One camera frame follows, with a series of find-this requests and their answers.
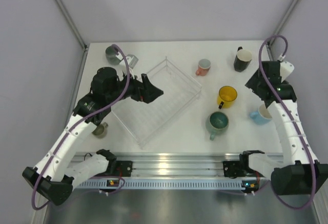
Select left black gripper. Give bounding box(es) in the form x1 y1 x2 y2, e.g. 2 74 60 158
107 69 163 104

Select light blue mug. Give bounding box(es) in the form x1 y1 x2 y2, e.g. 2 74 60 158
250 104 272 125

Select teal speckled ceramic mug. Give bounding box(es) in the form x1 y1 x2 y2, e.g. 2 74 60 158
206 111 229 141

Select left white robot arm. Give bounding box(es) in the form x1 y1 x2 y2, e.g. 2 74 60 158
22 67 163 206

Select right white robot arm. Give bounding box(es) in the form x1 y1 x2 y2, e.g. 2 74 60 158
239 61 327 196

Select black mug white interior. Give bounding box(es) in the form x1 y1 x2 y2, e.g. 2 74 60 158
234 47 253 72

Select yellow enamel mug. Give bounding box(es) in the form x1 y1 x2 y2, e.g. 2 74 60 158
217 86 238 109

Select dark grey glazed mug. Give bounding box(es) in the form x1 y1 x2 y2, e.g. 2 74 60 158
105 46 123 66

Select pink coral mug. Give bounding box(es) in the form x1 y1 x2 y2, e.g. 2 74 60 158
195 59 211 76

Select olive beige small mug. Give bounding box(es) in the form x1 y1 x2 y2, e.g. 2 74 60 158
92 122 108 138

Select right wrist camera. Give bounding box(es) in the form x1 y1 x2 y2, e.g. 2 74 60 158
280 61 295 82

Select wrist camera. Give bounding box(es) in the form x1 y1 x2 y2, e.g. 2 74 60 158
280 61 295 82
126 54 138 69

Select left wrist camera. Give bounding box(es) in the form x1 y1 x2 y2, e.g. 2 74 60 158
126 54 138 69

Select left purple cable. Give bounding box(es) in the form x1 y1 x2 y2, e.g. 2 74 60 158
31 44 134 211

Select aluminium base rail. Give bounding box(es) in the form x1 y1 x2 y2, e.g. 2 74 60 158
69 152 285 178

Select perforated cable duct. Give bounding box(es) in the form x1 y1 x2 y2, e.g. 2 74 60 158
77 178 257 190

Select right aluminium frame post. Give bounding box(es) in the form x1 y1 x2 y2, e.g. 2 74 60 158
266 0 312 50

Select aluminium frame post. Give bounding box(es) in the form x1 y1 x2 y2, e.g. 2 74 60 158
266 0 312 50
54 0 88 51

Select left aluminium frame post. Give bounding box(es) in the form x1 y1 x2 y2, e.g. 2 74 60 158
54 0 88 51

